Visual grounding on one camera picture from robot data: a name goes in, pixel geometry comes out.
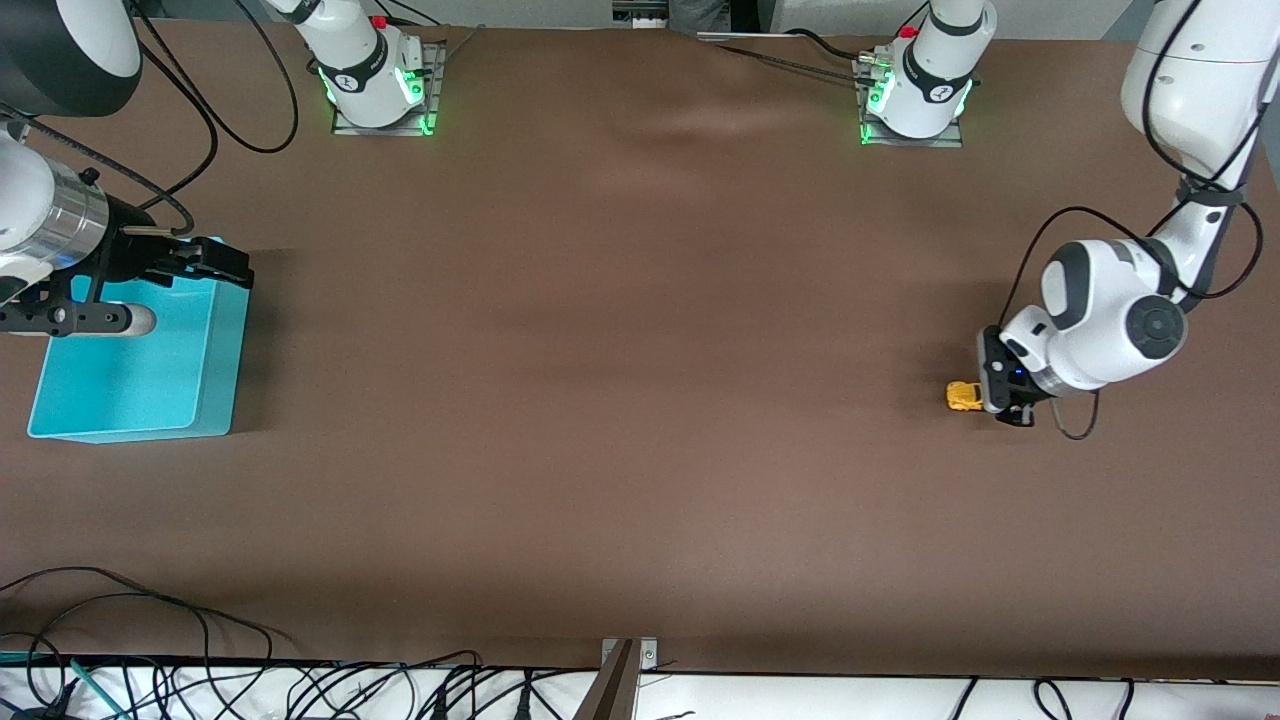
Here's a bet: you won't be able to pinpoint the teal plastic bin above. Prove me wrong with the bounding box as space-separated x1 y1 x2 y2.
27 270 249 444

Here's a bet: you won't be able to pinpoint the braided black right arm cable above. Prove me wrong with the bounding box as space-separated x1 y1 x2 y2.
0 100 198 236

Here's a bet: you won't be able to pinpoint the smooth black right arm cable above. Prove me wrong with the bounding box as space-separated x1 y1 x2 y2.
130 0 301 211

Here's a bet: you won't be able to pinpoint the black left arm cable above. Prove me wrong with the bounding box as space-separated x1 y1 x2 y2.
998 0 1265 442

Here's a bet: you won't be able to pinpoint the thin black base cables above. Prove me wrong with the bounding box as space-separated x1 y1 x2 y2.
375 0 446 29

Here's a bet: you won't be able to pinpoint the long black floor cable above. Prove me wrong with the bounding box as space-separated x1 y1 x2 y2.
0 593 216 720
0 566 301 661

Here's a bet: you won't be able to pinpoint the smooth black base cable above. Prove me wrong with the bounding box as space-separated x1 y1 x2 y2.
785 28 881 63

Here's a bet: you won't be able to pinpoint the braided black base cable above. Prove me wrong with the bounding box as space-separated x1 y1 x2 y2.
712 42 869 83

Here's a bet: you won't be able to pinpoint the silver mounting bracket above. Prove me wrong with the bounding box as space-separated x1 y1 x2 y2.
600 637 660 673

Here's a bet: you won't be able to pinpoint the grey camera pole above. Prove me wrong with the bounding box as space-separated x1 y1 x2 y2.
572 640 641 720

